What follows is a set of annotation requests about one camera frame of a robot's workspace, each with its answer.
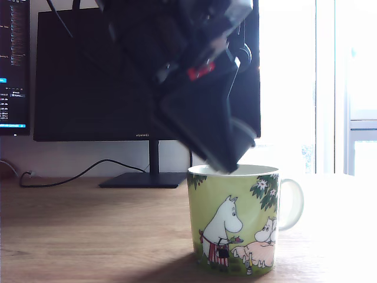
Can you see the black monitor stand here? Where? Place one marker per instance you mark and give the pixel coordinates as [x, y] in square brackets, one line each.
[153, 159]

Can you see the green cartoon print mug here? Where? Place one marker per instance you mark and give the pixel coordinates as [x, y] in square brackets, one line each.
[212, 191]

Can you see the black headphones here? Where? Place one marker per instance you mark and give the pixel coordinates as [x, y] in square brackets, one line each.
[247, 56]

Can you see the grey window frame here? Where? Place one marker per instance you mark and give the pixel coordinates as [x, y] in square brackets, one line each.
[363, 121]

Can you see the large black computer monitor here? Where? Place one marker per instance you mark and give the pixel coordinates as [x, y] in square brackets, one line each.
[88, 88]

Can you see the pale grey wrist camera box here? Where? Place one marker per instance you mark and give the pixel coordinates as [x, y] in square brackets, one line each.
[240, 11]

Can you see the monitor showing code text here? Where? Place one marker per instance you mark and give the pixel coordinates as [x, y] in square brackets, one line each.
[14, 59]

